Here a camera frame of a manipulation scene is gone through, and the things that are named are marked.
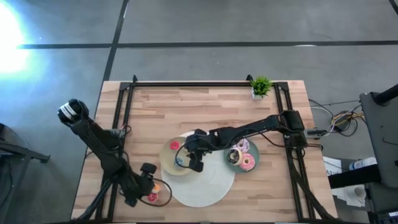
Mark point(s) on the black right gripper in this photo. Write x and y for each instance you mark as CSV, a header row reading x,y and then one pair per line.
x,y
199,141

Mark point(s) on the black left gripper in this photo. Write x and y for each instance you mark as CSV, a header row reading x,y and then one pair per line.
x,y
138,188

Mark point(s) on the small red donut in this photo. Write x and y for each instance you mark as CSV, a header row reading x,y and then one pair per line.
x,y
152,197
174,145

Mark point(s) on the small blue donut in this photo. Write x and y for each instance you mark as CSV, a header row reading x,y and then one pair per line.
x,y
178,162

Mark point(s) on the large chocolate frosted donut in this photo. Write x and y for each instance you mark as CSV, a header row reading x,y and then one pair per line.
x,y
234,156

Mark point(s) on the large purple frosted donut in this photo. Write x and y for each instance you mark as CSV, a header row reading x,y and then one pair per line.
x,y
244,143

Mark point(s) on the large pink frosted donut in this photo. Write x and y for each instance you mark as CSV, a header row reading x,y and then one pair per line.
x,y
247,162

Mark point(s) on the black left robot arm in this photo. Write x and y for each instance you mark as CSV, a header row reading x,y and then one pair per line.
x,y
93,133

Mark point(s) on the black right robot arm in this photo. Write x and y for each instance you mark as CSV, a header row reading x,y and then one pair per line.
x,y
248,127

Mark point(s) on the small orange donut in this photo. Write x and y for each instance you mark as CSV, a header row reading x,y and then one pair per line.
x,y
156,188

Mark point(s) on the pale yellow round plate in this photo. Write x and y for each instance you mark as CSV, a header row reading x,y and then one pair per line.
x,y
169,161

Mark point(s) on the white round woven placemat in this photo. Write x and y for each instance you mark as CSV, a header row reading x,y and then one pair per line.
x,y
205,189

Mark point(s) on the grey-green round plate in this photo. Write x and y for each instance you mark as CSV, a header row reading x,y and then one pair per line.
x,y
255,149

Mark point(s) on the small green potted plant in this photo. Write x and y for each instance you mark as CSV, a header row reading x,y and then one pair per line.
x,y
261,86

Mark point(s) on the grey metal stand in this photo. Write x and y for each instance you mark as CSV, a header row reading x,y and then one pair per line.
x,y
18,151

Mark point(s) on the white printed paper sheet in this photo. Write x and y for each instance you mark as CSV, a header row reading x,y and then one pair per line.
x,y
331,165

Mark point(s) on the black shelf board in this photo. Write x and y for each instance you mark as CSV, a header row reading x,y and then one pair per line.
x,y
354,180

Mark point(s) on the white plastic bottle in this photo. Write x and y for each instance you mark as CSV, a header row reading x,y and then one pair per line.
x,y
362,163

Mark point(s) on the white paper cup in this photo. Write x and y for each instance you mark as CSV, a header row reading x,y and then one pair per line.
x,y
359,192

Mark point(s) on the grey equipment cart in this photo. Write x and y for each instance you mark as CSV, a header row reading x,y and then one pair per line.
x,y
382,140

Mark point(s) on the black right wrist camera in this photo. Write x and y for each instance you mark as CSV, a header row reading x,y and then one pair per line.
x,y
196,163

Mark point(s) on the black aluminium table frame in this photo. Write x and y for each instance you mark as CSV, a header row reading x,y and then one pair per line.
x,y
202,84

